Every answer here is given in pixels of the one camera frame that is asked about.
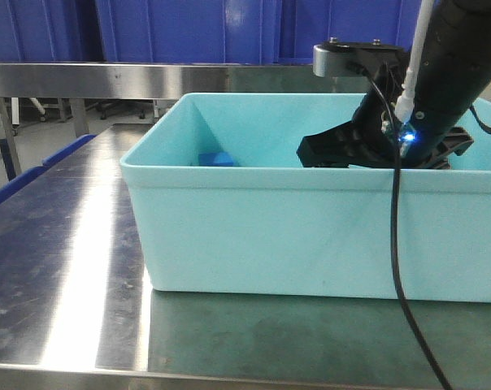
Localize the black cable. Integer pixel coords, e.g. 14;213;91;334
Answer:
350;60;454;390

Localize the blue crate on shelf centre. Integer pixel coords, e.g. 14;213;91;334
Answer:
96;0;420;65

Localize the blue crate on shelf left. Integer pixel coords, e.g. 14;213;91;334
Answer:
0;1;102;63

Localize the stainless steel shelf rail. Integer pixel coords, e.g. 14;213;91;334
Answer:
0;63;368;100

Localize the blue crate on shelf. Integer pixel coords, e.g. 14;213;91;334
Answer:
0;1;102;63
96;0;420;65

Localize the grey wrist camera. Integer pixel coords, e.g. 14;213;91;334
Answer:
312;37;405;78

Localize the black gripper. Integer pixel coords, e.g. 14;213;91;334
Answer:
297;62;474;170

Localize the small blue cube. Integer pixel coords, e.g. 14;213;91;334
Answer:
198;151;238;167

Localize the light cyan plastic tub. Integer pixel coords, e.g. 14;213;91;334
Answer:
120;93;491;302

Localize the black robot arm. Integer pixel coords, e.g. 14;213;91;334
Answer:
297;1;491;169

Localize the white cable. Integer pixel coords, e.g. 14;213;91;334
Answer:
393;0;436;123

